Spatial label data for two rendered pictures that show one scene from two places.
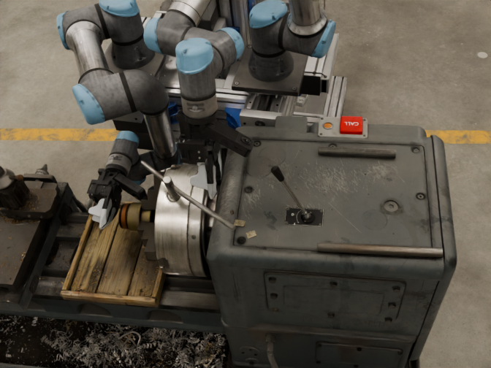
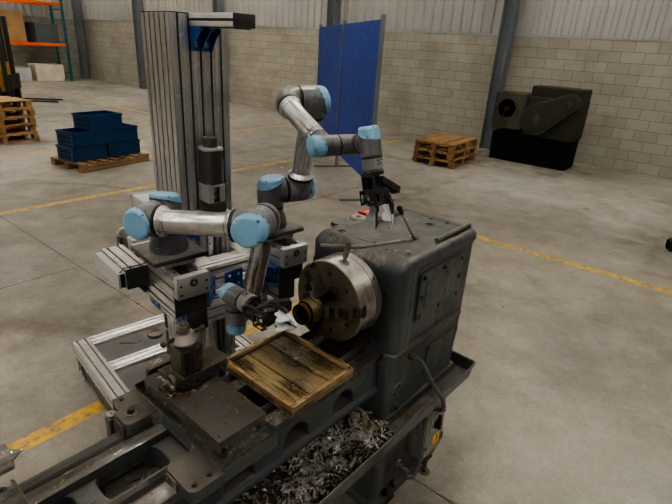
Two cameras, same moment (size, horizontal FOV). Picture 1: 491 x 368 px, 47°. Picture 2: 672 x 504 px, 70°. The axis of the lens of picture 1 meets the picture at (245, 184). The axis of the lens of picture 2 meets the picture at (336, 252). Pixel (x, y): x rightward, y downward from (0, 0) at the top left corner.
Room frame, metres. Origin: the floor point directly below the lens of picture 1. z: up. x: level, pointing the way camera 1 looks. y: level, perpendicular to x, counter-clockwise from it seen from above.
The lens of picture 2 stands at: (0.25, 1.62, 1.94)
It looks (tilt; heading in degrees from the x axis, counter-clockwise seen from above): 23 degrees down; 296
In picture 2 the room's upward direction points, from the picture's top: 4 degrees clockwise
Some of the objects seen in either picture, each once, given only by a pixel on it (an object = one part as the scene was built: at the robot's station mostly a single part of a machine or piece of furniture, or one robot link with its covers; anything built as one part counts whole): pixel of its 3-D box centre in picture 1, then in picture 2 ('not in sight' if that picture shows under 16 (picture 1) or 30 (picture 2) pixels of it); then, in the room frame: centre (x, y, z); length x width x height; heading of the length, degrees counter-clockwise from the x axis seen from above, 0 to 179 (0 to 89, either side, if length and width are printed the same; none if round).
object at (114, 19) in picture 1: (119, 15); (165, 208); (1.64, 0.34, 1.33); 0.13 x 0.12 x 0.14; 104
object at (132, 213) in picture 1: (138, 217); (308, 310); (0.99, 0.32, 1.08); 0.09 x 0.09 x 0.09; 76
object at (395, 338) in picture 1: (323, 323); (379, 386); (0.88, -0.21, 0.43); 0.60 x 0.48 x 0.86; 76
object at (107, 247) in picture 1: (124, 250); (288, 367); (1.01, 0.41, 0.89); 0.36 x 0.30 x 0.04; 166
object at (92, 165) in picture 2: not in sight; (99, 138); (7.17, -3.57, 0.39); 1.20 x 0.80 x 0.79; 87
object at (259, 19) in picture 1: (270, 25); (272, 190); (1.47, -0.14, 1.33); 0.13 x 0.12 x 0.14; 57
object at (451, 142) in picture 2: not in sight; (445, 149); (2.73, -7.93, 0.22); 1.25 x 0.86 x 0.44; 82
